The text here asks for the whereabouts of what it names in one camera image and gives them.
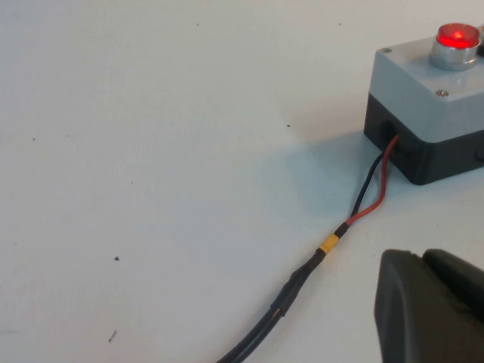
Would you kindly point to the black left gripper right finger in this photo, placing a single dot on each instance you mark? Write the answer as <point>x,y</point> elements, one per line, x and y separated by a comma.
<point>457,280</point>

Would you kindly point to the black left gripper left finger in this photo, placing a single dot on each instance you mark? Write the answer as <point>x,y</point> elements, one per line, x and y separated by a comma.
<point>416,321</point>

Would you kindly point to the grey and black button box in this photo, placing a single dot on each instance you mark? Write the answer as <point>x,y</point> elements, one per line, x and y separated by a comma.
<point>408,94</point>

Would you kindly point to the raised red illuminated push button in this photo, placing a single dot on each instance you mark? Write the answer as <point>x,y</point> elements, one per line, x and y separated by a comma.
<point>455,38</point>

